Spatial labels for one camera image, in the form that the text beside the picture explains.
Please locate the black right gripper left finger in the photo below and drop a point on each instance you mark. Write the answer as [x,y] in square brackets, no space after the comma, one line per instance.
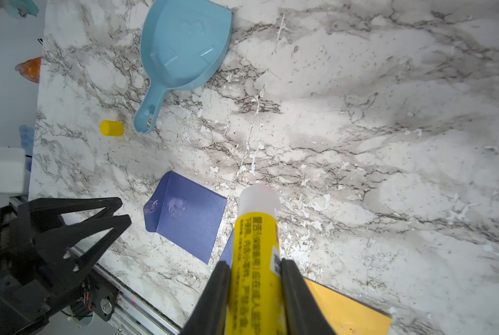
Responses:
[209,314]

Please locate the yellow glue stick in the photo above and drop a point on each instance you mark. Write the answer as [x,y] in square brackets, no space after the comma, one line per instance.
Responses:
[255,301]

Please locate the teal plastic scoop dish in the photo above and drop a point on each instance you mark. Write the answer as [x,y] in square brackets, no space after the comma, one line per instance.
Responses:
[183,44]

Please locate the yellow envelope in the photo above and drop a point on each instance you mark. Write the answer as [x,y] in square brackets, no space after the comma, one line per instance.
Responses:
[347,316]

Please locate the yellow glue stick cap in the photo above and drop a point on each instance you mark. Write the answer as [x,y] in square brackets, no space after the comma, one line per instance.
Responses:
[111,128]

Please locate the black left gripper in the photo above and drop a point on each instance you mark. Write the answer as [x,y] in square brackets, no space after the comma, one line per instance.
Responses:
[27,289]

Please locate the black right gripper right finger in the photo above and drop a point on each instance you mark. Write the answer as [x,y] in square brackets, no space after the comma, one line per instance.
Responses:
[303,315]

